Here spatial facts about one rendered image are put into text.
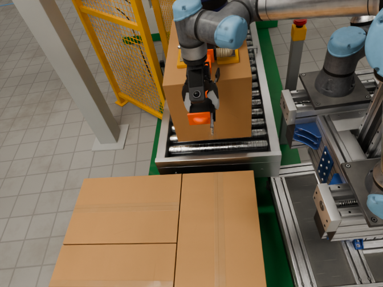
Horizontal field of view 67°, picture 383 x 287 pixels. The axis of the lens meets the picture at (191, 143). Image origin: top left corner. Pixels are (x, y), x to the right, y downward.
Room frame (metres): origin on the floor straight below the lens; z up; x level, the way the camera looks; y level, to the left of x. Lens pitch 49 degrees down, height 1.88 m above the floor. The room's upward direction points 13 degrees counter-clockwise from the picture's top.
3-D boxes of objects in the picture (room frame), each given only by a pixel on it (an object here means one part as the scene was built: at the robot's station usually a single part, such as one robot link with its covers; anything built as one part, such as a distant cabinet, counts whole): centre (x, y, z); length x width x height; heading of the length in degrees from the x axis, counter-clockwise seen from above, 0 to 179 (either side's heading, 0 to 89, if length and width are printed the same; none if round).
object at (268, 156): (0.96, -0.12, 0.58); 0.70 x 0.03 x 0.06; 77
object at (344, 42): (0.86, -0.64, 1.20); 0.13 x 0.12 x 0.14; 112
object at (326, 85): (0.86, -0.63, 1.09); 0.15 x 0.15 x 0.10
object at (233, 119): (1.31, -0.19, 0.89); 0.60 x 0.40 x 0.40; 168
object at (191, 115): (0.71, -0.05, 1.21); 0.08 x 0.07 x 0.05; 167
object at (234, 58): (1.27, -0.29, 1.11); 0.34 x 0.10 x 0.05; 167
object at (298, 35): (1.41, -0.73, 0.50); 0.07 x 0.07 x 1.00; 77
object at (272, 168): (0.96, -0.12, 0.48); 0.70 x 0.03 x 0.15; 77
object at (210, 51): (1.05, -0.14, 1.21); 0.10 x 0.08 x 0.06; 77
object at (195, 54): (0.73, -0.06, 1.44); 0.08 x 0.08 x 0.05
